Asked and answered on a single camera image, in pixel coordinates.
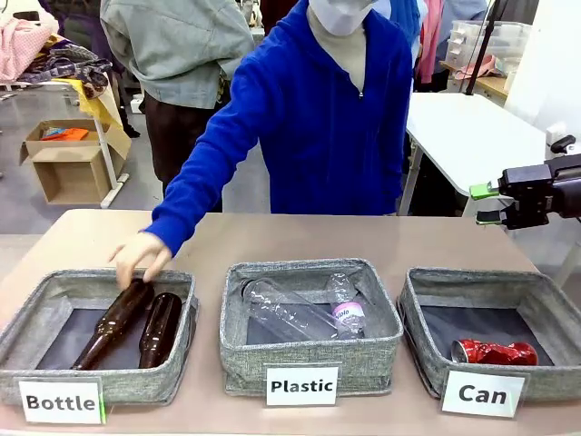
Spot grey fabric basket labelled Plastic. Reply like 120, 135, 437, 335
220, 258, 404, 396

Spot crushed red soda can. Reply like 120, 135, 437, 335
450, 338, 539, 367

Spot dark patterned cloth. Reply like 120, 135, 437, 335
17, 45, 113, 101

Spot white Bottle label card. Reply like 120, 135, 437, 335
17, 376, 106, 426

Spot white folding table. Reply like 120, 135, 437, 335
399, 93, 550, 217

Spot brown glass bottle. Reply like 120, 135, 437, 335
71, 278, 154, 372
138, 292, 183, 370

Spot white face mask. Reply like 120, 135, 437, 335
307, 0, 392, 37

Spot person in grey jacket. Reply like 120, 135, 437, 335
99, 0, 256, 194

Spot clear bottle with pink label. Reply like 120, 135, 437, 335
325, 272, 367, 340

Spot person's right hand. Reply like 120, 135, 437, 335
108, 231, 174, 292

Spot open cardboard box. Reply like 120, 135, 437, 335
18, 118, 133, 205

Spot large clear plastic bottle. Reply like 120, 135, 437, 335
242, 277, 340, 342

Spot pink checked cloth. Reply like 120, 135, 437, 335
0, 11, 60, 84

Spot orange item in box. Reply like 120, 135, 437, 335
42, 126, 91, 143

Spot black pole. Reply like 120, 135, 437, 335
465, 0, 508, 96

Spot grey fabric basket labelled Can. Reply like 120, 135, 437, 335
397, 266, 581, 403

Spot person in blue jacket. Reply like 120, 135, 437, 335
194, 0, 414, 217

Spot pink cloth on desk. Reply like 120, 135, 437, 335
453, 54, 503, 82

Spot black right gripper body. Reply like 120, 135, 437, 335
497, 163, 555, 231

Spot white Can label card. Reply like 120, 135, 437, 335
440, 370, 527, 419

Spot grey fabric basket labelled Bottle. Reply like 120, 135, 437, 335
0, 268, 200, 406

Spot pink garment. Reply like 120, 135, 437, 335
416, 0, 447, 85

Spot wooden desk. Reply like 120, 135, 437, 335
438, 61, 510, 108

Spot white Plastic label card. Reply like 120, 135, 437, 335
265, 364, 340, 407

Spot person in dark clothes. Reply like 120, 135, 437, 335
39, 0, 127, 76

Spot person's right forearm blue sleeve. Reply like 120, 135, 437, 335
143, 135, 260, 258

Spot clear plastic storage boxes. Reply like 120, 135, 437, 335
446, 20, 533, 70

